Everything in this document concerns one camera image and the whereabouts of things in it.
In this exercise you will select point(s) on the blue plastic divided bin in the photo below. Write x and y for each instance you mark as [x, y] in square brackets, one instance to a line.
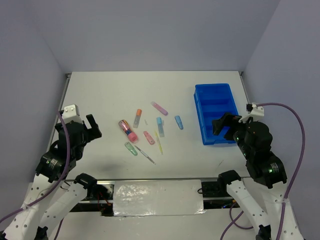
[212, 101]

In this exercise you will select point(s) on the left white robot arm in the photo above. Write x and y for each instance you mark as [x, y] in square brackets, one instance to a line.
[34, 219]

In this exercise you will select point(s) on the grey thin pen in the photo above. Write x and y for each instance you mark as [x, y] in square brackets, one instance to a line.
[145, 155]

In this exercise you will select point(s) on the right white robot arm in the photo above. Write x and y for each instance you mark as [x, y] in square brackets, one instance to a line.
[276, 221]

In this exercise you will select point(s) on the purple pink highlighter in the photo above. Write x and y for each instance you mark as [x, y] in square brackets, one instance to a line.
[159, 108]

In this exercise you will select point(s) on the orange capped clear marker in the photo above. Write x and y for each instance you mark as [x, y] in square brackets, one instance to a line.
[137, 118]

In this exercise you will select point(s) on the pink capped crayon tube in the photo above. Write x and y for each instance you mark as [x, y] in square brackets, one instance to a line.
[131, 135]

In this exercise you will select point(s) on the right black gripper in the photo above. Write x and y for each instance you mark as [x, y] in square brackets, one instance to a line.
[227, 119]

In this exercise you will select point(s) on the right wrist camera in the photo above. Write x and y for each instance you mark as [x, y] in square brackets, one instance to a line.
[254, 113]

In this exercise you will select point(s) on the yellow thin pen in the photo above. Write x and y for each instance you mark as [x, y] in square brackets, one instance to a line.
[158, 142]

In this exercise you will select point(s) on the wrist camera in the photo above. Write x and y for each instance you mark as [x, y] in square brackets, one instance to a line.
[71, 113]
[254, 113]

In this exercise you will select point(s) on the pink correction tape highlighter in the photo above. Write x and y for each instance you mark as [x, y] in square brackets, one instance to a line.
[149, 138]

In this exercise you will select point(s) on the light blue clear marker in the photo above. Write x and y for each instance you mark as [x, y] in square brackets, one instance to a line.
[160, 126]

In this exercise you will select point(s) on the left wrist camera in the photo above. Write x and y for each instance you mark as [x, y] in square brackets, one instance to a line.
[71, 113]

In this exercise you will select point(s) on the silver tape sheet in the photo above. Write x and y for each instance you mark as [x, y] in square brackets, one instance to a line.
[157, 198]

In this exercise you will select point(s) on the green clear highlighter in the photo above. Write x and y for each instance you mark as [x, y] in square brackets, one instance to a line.
[130, 147]

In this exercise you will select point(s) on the small blue highlighter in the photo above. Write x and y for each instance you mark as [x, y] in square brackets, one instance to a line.
[179, 122]

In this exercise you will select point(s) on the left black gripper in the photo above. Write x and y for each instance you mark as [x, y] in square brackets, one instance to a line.
[94, 132]

